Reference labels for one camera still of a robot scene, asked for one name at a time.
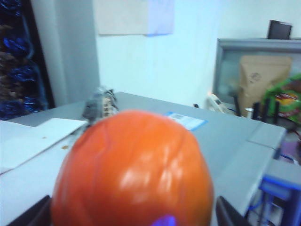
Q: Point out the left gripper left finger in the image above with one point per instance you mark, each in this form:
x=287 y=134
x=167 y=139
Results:
x=40 y=214

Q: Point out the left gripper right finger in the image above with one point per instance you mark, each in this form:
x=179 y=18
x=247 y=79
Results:
x=227 y=214

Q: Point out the orange fruit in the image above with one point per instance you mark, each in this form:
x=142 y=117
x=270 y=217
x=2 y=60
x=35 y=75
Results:
x=131 y=169

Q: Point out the grey Midea microwave body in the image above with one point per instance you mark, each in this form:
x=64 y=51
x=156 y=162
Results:
x=223 y=146

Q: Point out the large white paper sheet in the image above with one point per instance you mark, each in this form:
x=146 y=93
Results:
x=28 y=188

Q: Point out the small white paper sheet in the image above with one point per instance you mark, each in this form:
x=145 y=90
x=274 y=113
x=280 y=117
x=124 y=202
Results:
x=35 y=141

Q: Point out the CD-R disc spindle case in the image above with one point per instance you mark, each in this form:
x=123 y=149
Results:
x=291 y=148

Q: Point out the blue white label sticker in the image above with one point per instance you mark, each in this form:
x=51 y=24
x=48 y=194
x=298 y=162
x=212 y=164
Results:
x=188 y=121

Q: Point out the black router with antennas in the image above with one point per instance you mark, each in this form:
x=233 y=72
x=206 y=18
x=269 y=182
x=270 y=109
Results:
x=256 y=110

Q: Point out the white desk telephone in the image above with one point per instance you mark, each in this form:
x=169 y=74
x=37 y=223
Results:
x=216 y=102

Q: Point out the clear disposable cutlery packet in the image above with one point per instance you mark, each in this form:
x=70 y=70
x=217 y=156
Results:
x=96 y=108

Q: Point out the green snack bag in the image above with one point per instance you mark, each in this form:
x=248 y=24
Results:
x=289 y=94

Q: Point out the brown kraft paper bag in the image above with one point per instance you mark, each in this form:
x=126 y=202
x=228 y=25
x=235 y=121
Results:
x=258 y=80

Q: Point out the small black box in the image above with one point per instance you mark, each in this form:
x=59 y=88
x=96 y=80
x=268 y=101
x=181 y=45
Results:
x=279 y=29

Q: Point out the paper sheet taped to wall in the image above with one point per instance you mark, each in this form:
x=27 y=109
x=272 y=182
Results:
x=122 y=18

